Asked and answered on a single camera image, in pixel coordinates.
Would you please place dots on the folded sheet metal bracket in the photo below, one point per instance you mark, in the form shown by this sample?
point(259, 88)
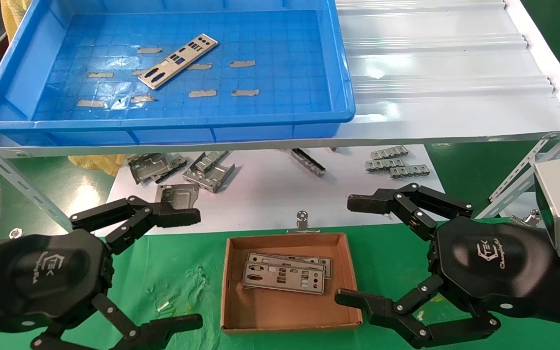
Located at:
point(151, 165)

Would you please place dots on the flat stamped metal plate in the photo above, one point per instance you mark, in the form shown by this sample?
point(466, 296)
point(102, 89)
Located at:
point(178, 194)

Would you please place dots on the long narrow metal bar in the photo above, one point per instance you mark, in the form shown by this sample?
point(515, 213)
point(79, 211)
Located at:
point(309, 164)

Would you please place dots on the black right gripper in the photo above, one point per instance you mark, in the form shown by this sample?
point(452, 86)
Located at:
point(489, 267)

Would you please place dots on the blue plastic tray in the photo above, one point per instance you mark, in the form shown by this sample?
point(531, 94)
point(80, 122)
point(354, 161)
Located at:
point(285, 73)

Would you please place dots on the brown cardboard box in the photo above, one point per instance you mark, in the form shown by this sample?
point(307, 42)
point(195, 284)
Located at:
point(285, 311)

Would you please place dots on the channel shaped metal bracket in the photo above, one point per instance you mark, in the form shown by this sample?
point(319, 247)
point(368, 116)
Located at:
point(212, 177)

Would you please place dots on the small notched metal bracket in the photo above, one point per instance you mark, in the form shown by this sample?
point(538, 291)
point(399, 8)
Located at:
point(384, 164)
point(409, 171)
point(389, 153)

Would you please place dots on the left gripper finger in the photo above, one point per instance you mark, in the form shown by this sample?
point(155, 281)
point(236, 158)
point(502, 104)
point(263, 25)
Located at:
point(173, 218)

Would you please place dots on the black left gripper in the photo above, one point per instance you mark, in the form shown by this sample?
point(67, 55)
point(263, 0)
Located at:
point(42, 277)

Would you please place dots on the perforated steel shelf post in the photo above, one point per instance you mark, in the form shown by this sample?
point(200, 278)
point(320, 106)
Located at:
point(17, 182)
point(508, 181)

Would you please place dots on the metal IO shield plate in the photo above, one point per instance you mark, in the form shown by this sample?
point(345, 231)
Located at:
point(280, 279)
point(327, 267)
point(178, 61)

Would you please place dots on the grey tape strip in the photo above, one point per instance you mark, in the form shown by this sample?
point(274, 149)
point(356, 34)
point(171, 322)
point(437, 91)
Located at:
point(149, 50)
point(245, 92)
point(142, 98)
point(202, 93)

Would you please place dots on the small white scrap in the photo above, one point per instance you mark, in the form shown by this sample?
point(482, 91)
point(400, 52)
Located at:
point(163, 306)

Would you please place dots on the white metal shelf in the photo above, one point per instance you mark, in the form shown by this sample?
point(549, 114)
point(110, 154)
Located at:
point(430, 73)

